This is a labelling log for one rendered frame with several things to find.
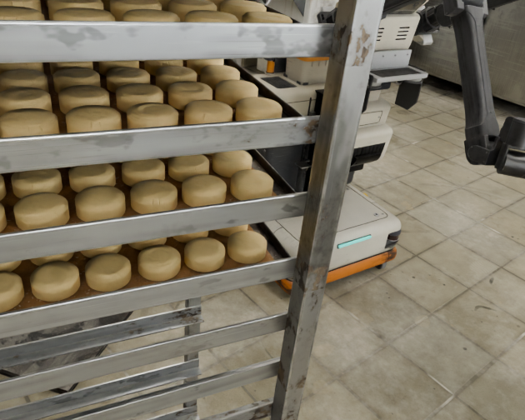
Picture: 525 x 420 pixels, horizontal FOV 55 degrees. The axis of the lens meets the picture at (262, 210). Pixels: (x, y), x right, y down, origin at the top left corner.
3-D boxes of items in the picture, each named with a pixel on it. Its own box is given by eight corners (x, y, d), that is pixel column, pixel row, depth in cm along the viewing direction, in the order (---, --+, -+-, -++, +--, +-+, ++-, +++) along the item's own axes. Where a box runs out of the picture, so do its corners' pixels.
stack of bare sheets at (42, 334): (67, 397, 163) (67, 390, 161) (-36, 362, 171) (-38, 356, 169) (152, 285, 213) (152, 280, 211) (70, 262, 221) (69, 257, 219)
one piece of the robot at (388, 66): (335, 107, 183) (347, 47, 172) (389, 99, 197) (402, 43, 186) (364, 123, 172) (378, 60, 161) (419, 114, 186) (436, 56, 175)
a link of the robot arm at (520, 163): (489, 168, 115) (495, 175, 110) (499, 140, 113) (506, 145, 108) (520, 175, 114) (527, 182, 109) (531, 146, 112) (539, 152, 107)
